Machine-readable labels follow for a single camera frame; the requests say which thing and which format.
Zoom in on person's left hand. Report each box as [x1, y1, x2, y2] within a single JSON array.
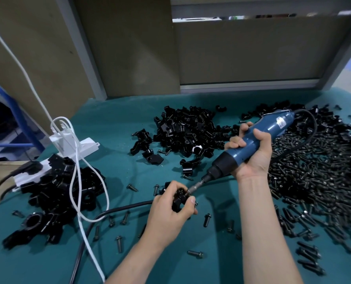
[[144, 180, 198, 249]]

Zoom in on person's right hand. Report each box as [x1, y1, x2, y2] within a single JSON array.
[[224, 121, 273, 181]]

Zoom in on black clamp part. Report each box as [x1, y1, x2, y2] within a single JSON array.
[[159, 180, 198, 214]]

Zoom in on blue electric screwdriver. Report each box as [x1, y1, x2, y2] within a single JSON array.
[[187, 109, 296, 197]]

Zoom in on person's right forearm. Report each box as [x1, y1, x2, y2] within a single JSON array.
[[237, 171, 304, 284]]

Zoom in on person's left forearm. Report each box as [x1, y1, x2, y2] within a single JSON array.
[[104, 234, 177, 284]]

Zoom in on pile of black clamp halves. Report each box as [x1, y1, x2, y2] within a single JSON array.
[[240, 100, 351, 137]]

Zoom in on pile of black clamp pieces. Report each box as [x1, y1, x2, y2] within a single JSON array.
[[130, 105, 241, 180]]

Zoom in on pile of black screws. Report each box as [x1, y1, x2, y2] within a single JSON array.
[[263, 127, 351, 277]]

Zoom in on grey framed brown panel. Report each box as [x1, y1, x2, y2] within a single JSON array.
[[170, 0, 351, 94]]

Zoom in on teal table mat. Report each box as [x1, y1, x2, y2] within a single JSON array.
[[0, 86, 351, 284]]

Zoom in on white power strip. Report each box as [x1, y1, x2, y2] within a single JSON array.
[[13, 137, 101, 193]]

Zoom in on heap of assembled black clamps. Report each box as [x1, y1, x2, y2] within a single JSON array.
[[2, 154, 107, 250]]

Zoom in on white plug-in charger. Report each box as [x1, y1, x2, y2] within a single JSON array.
[[49, 131, 76, 159]]

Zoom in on white charging cable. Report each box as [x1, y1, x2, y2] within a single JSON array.
[[0, 10, 110, 283]]

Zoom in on black plug with cable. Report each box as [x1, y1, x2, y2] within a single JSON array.
[[0, 161, 43, 211]]

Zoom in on grey metal frame post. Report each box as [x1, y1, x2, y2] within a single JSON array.
[[56, 0, 107, 100]]

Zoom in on blue hoses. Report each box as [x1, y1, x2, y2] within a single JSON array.
[[0, 81, 45, 153]]

